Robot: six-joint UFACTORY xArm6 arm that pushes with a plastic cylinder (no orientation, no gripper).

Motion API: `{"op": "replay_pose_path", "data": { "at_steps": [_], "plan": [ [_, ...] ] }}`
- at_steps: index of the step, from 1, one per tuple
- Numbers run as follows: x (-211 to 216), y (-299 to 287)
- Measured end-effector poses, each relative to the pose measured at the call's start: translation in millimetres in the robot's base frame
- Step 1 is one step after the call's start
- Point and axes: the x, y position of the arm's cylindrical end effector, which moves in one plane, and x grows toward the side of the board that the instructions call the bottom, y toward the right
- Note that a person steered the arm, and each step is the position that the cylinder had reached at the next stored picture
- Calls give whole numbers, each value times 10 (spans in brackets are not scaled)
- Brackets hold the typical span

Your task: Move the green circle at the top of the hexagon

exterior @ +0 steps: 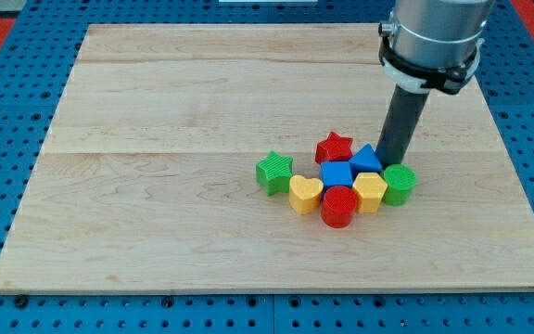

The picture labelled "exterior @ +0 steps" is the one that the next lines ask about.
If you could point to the green cylinder block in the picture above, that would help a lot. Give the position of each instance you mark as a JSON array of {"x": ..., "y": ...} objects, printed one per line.
[{"x": 401, "y": 181}]

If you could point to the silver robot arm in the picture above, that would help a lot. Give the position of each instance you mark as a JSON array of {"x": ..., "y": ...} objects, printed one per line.
[{"x": 433, "y": 44}]

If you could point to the yellow hexagon block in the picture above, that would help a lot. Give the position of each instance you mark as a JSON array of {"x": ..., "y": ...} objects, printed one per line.
[{"x": 369, "y": 188}]

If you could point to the green star block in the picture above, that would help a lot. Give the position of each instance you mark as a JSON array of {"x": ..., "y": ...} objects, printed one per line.
[{"x": 274, "y": 172}]

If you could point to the yellow heart block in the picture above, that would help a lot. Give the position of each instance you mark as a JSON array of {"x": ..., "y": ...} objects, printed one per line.
[{"x": 305, "y": 193}]

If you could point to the blue cube block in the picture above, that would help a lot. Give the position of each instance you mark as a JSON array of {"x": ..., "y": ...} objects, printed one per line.
[{"x": 336, "y": 173}]

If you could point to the red star block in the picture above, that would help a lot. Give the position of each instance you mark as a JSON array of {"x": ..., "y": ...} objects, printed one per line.
[{"x": 334, "y": 148}]

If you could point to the red cylinder block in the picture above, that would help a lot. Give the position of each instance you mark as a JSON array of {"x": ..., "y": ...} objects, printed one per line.
[{"x": 338, "y": 206}]

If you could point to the blue triangle block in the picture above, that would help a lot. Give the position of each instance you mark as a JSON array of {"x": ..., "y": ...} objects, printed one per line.
[{"x": 365, "y": 161}]

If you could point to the light wooden board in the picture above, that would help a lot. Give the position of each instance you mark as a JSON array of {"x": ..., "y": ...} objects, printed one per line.
[{"x": 146, "y": 183}]

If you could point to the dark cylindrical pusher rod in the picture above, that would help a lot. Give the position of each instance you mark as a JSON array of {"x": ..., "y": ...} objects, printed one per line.
[{"x": 404, "y": 111}]

